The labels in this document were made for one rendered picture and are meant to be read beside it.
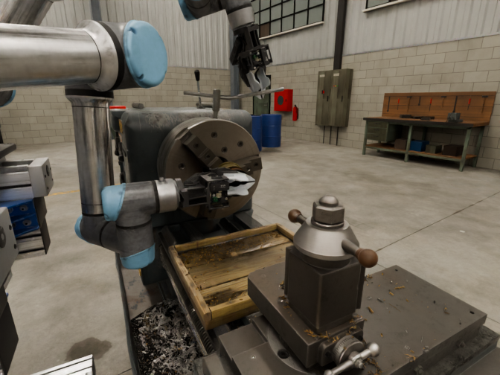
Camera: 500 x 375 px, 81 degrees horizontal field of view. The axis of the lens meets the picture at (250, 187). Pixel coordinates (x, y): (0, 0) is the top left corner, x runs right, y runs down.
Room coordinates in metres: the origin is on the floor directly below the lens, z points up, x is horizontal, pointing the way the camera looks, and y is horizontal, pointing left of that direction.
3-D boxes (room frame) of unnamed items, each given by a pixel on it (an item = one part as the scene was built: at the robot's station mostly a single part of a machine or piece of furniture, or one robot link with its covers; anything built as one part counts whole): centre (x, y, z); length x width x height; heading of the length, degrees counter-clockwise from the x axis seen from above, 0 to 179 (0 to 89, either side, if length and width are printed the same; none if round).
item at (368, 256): (0.28, -0.12, 1.13); 0.04 x 0.02 x 0.02; 28
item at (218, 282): (0.68, 0.00, 0.89); 0.36 x 0.30 x 0.04; 118
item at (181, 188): (0.67, 0.12, 1.08); 0.12 x 0.09 x 0.08; 116
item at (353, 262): (0.34, -0.10, 1.07); 0.07 x 0.07 x 0.10; 28
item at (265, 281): (0.35, -0.08, 0.99); 0.20 x 0.10 x 0.05; 28
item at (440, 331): (0.36, -0.15, 0.95); 0.43 x 0.17 x 0.05; 118
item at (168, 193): (0.64, 0.19, 1.09); 0.08 x 0.05 x 0.08; 26
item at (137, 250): (0.61, 0.27, 0.98); 0.11 x 0.08 x 0.11; 61
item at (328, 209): (0.33, -0.09, 1.17); 0.04 x 0.04 x 0.03
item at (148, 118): (1.27, 0.33, 1.06); 0.59 x 0.48 x 0.39; 28
